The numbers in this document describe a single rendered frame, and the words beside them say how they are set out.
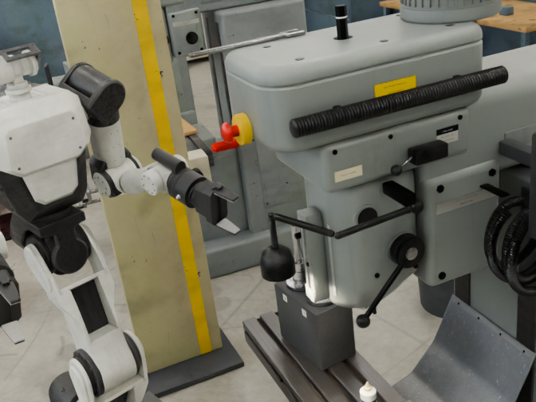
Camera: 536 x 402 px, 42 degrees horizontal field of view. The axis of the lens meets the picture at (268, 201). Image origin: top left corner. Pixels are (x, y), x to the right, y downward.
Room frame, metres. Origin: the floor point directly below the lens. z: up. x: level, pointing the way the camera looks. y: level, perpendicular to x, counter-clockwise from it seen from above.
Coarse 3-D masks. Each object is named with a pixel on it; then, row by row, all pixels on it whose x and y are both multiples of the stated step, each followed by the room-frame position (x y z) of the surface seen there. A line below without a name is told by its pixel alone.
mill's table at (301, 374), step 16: (256, 320) 1.86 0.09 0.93; (272, 320) 1.84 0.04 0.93; (256, 336) 1.77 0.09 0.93; (272, 336) 1.79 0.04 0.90; (256, 352) 1.77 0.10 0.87; (272, 352) 1.68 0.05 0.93; (288, 352) 1.68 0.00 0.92; (272, 368) 1.66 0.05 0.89; (288, 368) 1.59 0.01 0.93; (304, 368) 1.58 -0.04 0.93; (336, 368) 1.57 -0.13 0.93; (352, 368) 1.59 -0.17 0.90; (368, 368) 1.55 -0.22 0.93; (288, 384) 1.54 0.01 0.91; (304, 384) 1.52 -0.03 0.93; (320, 384) 1.51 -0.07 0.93; (336, 384) 1.53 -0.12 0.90; (352, 384) 1.49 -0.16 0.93; (384, 384) 1.47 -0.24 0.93; (304, 400) 1.45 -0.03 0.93; (320, 400) 1.45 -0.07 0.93; (336, 400) 1.44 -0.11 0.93; (352, 400) 1.46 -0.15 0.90; (384, 400) 1.42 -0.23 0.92; (400, 400) 1.40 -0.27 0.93
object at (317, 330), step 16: (288, 288) 1.71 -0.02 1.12; (304, 288) 1.69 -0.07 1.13; (288, 304) 1.69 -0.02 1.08; (304, 304) 1.62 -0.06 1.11; (320, 304) 1.60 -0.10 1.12; (288, 320) 1.70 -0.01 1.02; (304, 320) 1.62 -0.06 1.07; (320, 320) 1.57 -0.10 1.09; (336, 320) 1.59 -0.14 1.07; (352, 320) 1.62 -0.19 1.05; (288, 336) 1.71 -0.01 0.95; (304, 336) 1.63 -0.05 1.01; (320, 336) 1.57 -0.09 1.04; (336, 336) 1.59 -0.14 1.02; (352, 336) 1.61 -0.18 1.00; (304, 352) 1.64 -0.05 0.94; (320, 352) 1.56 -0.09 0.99; (336, 352) 1.59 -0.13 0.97; (352, 352) 1.61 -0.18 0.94; (320, 368) 1.57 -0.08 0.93
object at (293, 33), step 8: (288, 32) 1.43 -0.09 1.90; (296, 32) 1.41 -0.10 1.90; (304, 32) 1.41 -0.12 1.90; (256, 40) 1.39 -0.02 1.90; (264, 40) 1.39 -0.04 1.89; (272, 40) 1.40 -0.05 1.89; (216, 48) 1.36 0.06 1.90; (224, 48) 1.36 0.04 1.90; (232, 48) 1.37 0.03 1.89; (192, 56) 1.34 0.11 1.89
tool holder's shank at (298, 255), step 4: (292, 228) 1.72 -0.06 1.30; (296, 228) 1.72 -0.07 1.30; (292, 232) 1.72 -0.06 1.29; (296, 232) 1.72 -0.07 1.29; (292, 236) 1.73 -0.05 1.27; (296, 240) 1.72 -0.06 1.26; (300, 240) 1.72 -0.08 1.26; (296, 244) 1.72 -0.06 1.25; (300, 244) 1.72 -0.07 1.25; (296, 248) 1.72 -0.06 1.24; (300, 248) 1.72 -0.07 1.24; (296, 252) 1.72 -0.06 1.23; (300, 252) 1.72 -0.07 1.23; (296, 256) 1.72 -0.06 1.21; (300, 256) 1.72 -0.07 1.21; (296, 260) 1.72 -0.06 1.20; (300, 260) 1.72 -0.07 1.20
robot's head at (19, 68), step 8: (0, 56) 1.69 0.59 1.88; (0, 64) 1.66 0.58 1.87; (8, 64) 1.67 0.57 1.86; (16, 64) 1.68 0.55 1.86; (24, 64) 1.70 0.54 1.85; (32, 64) 1.70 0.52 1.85; (0, 72) 1.65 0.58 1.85; (8, 72) 1.66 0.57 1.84; (16, 72) 1.68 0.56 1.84; (24, 72) 1.70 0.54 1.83; (32, 72) 1.71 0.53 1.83; (0, 80) 1.65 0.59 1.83; (8, 80) 1.67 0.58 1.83; (16, 80) 1.68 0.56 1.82; (24, 80) 1.72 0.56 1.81; (8, 88) 1.68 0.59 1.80; (16, 88) 1.68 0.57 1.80; (24, 88) 1.69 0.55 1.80
